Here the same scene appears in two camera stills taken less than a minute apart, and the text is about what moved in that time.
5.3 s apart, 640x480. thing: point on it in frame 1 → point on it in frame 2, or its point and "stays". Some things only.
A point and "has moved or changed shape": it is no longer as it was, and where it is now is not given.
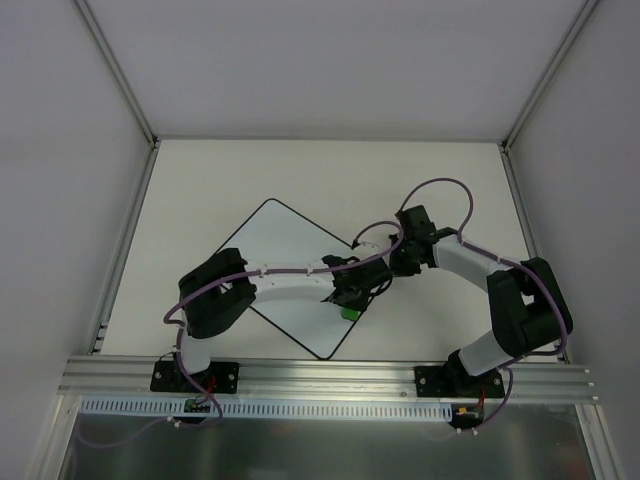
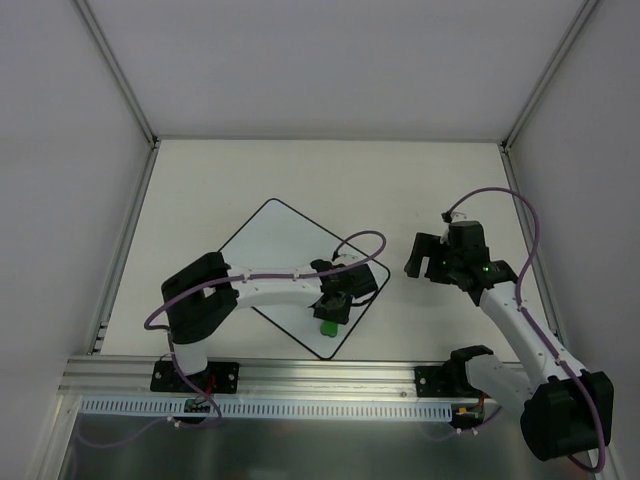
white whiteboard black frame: x=279 y=236 stays
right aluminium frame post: x=523 y=119 stays
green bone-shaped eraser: x=353 y=315 has moved or changed shape
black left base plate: x=166 y=378 stays
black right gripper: x=400 y=257 → x=433 y=257
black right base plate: x=457 y=382 stays
